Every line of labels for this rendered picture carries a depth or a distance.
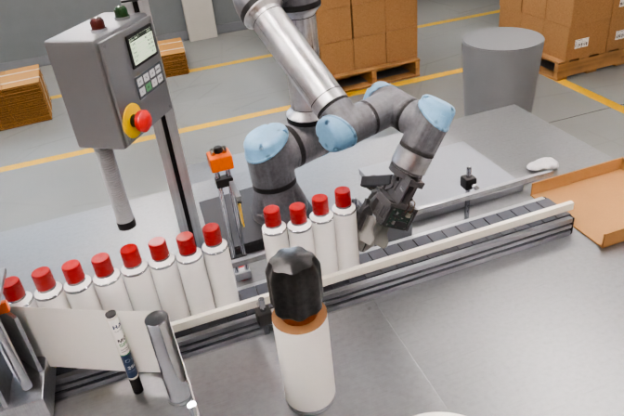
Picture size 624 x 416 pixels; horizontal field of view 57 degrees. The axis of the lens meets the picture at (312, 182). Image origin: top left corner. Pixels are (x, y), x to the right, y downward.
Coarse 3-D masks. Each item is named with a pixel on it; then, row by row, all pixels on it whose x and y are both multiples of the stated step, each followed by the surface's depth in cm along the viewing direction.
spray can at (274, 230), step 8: (264, 208) 115; (272, 208) 115; (264, 216) 115; (272, 216) 114; (264, 224) 117; (272, 224) 114; (280, 224) 116; (264, 232) 115; (272, 232) 115; (280, 232) 115; (264, 240) 117; (272, 240) 115; (280, 240) 116; (288, 240) 118; (272, 248) 116; (280, 248) 117
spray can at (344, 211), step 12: (336, 192) 118; (348, 192) 117; (336, 204) 119; (348, 204) 119; (336, 216) 119; (348, 216) 119; (336, 228) 121; (348, 228) 120; (336, 240) 123; (348, 240) 122; (348, 252) 123; (348, 264) 125
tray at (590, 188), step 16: (560, 176) 155; (576, 176) 157; (592, 176) 160; (608, 176) 159; (544, 192) 155; (560, 192) 155; (576, 192) 154; (592, 192) 153; (608, 192) 152; (576, 208) 148; (592, 208) 147; (608, 208) 146; (576, 224) 142; (592, 224) 141; (608, 224) 141; (592, 240) 136; (608, 240) 133
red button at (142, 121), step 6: (138, 114) 96; (144, 114) 96; (132, 120) 97; (138, 120) 96; (144, 120) 96; (150, 120) 98; (138, 126) 96; (144, 126) 96; (150, 126) 98; (144, 132) 97
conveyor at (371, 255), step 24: (504, 216) 140; (552, 216) 138; (408, 240) 135; (432, 240) 134; (480, 240) 132; (360, 264) 129; (408, 264) 128; (264, 288) 125; (336, 288) 124; (240, 312) 119
